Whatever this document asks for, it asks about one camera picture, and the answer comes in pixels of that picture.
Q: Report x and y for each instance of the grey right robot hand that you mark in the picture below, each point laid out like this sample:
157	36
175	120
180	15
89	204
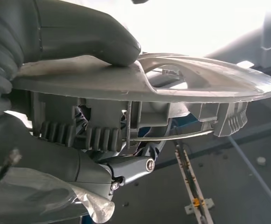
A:
79	31

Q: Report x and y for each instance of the round white ceiling fixture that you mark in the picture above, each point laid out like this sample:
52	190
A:
261	161

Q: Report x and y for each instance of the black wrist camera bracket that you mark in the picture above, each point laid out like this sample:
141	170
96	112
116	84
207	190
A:
32	201

